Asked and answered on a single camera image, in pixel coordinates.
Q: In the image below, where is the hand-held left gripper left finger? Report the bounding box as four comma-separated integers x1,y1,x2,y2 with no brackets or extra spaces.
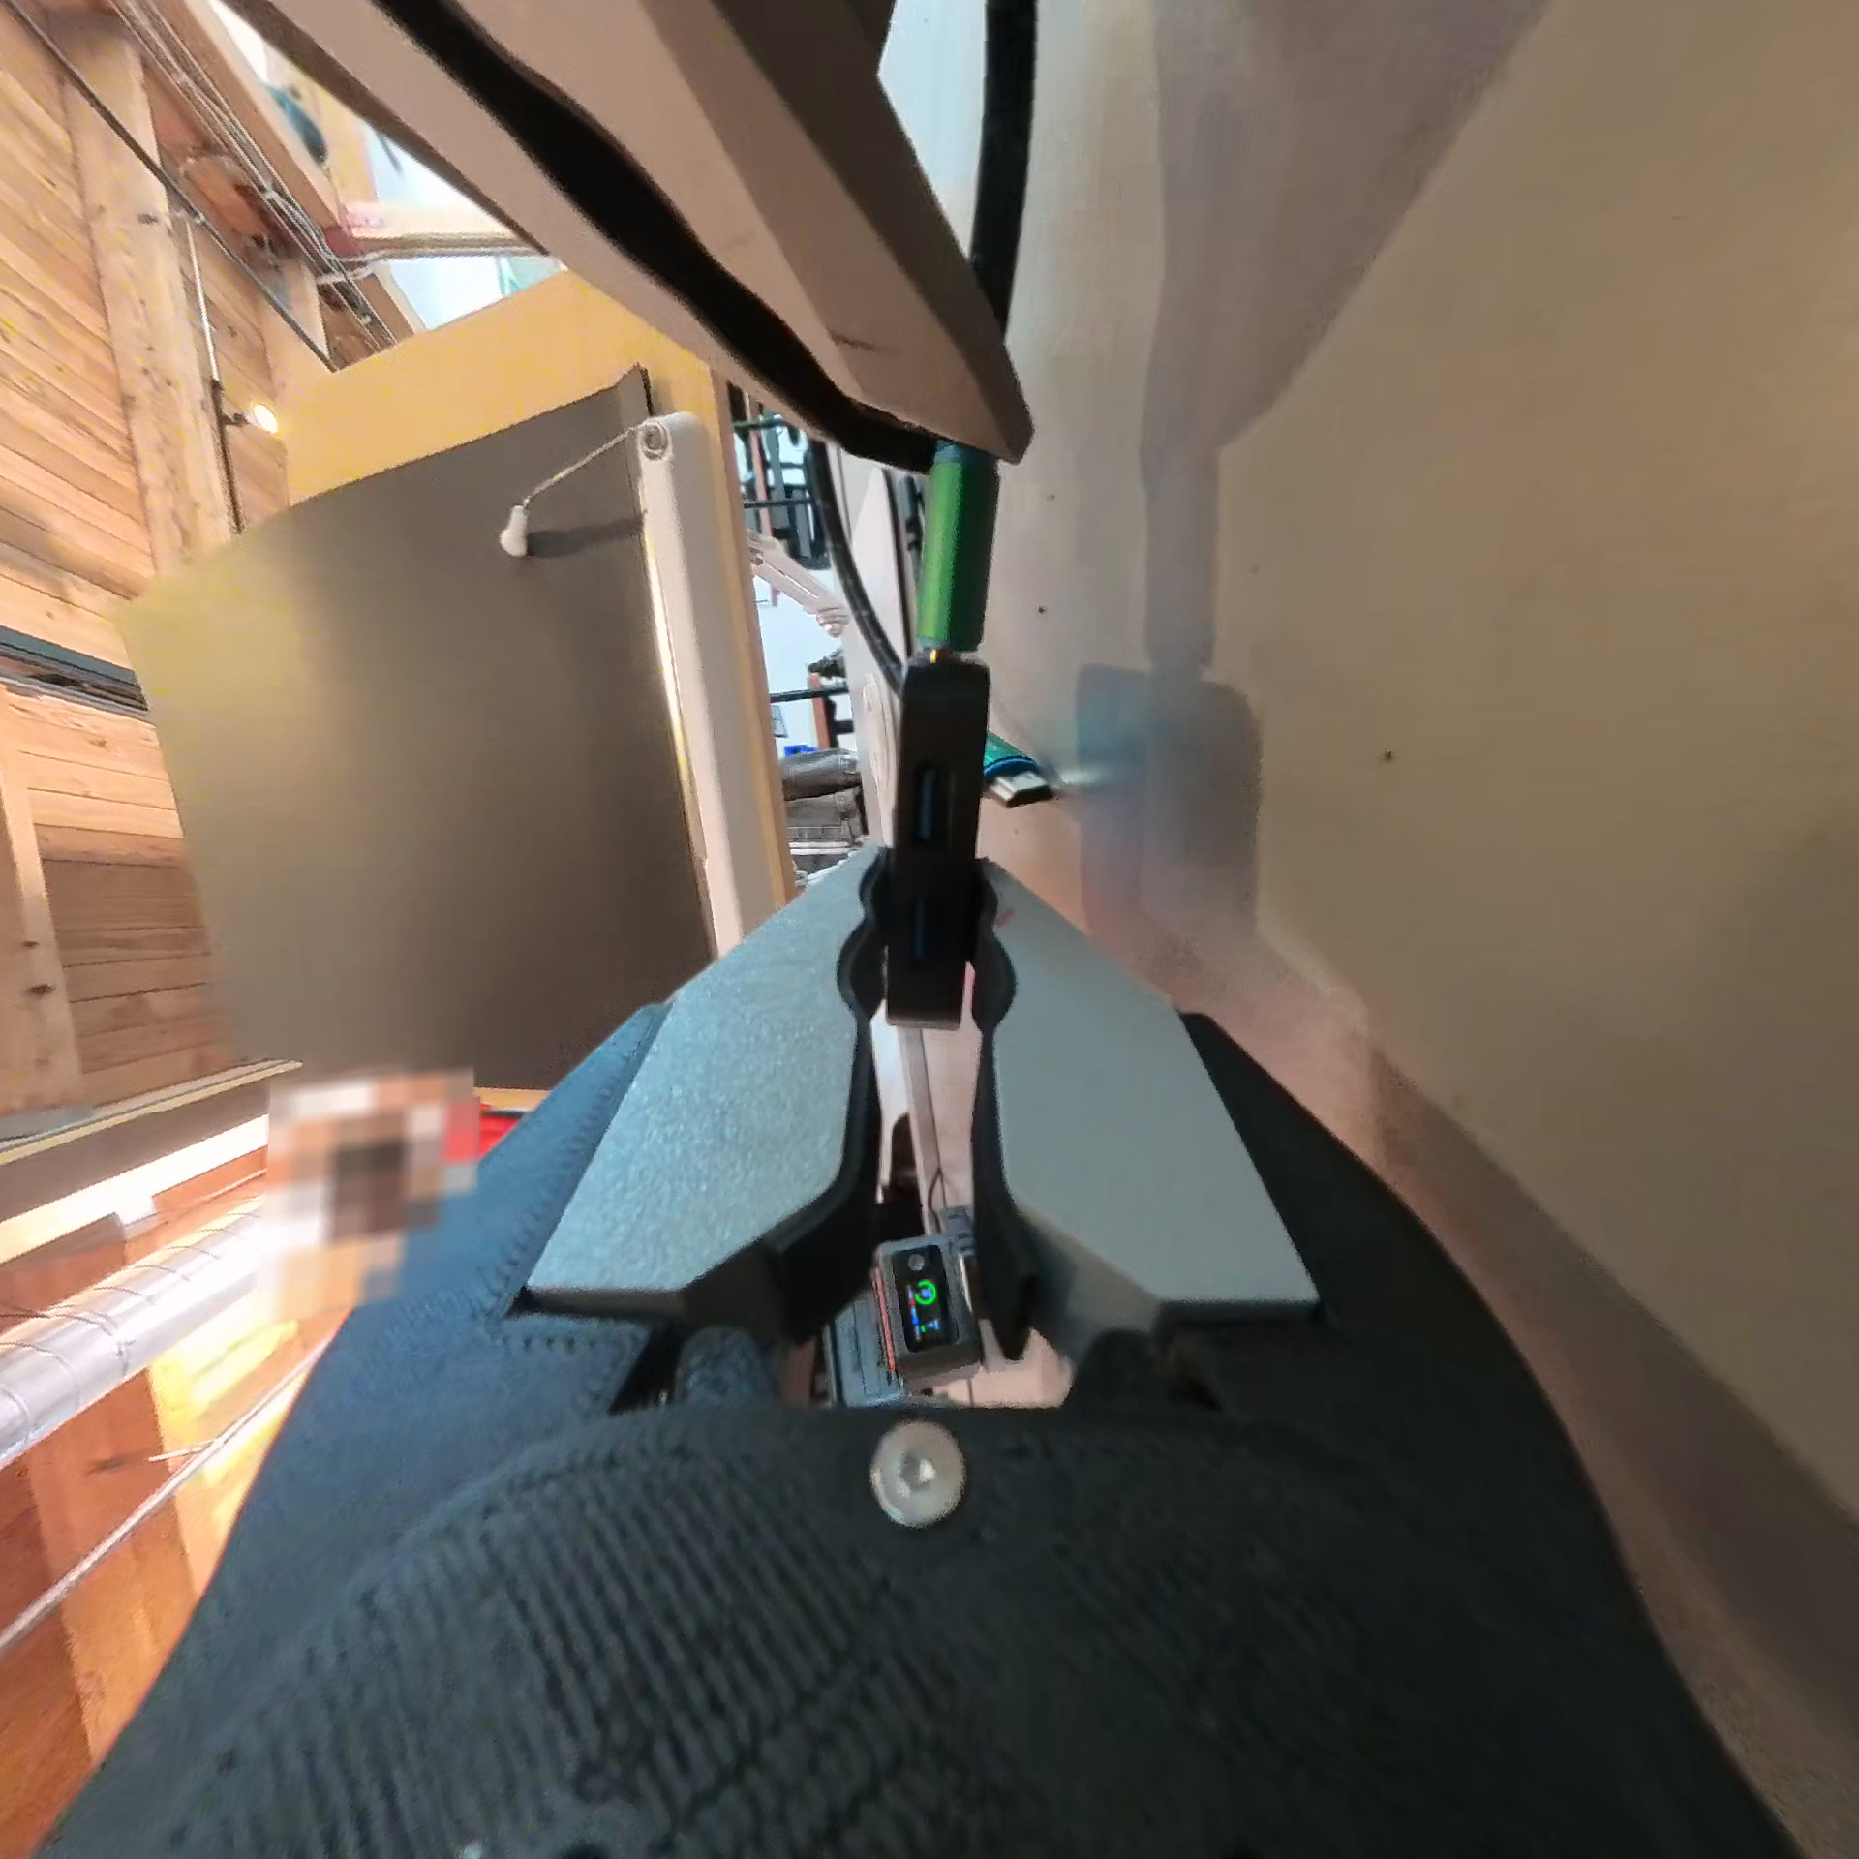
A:
521,845,894,1344

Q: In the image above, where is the green plug braided hdmi cable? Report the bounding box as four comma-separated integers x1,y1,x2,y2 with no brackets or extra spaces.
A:
913,0,1082,816

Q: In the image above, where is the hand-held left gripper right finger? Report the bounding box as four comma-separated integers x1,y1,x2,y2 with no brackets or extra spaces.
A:
970,857,1324,1365

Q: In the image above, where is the black hub adapter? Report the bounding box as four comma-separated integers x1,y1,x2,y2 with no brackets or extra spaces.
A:
803,436,999,1033

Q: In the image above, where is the dark green battery charger case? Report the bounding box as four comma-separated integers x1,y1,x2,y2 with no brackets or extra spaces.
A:
871,1235,976,1358

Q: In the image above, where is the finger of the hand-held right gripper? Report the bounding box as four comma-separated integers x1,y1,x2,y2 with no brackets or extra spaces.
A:
230,0,822,426
471,0,1038,469

